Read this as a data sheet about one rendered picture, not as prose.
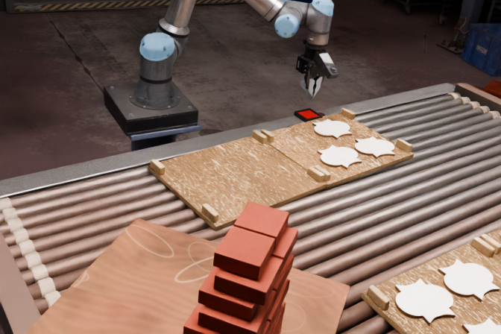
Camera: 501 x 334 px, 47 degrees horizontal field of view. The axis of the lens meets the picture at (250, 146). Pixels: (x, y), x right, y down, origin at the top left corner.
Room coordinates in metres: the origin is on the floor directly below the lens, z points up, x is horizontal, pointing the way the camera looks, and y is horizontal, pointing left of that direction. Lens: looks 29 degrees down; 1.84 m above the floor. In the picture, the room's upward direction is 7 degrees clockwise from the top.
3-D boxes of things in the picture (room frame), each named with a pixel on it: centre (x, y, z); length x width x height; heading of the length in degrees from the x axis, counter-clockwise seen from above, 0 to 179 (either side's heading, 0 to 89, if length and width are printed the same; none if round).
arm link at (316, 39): (1.98, -0.19, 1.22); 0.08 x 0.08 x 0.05
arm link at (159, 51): (1.93, 0.37, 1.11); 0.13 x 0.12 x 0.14; 173
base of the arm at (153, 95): (1.93, 0.37, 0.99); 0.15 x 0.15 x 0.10
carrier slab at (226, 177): (1.47, 0.03, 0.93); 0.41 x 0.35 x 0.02; 132
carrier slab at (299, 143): (1.74, -0.29, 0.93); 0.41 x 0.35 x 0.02; 131
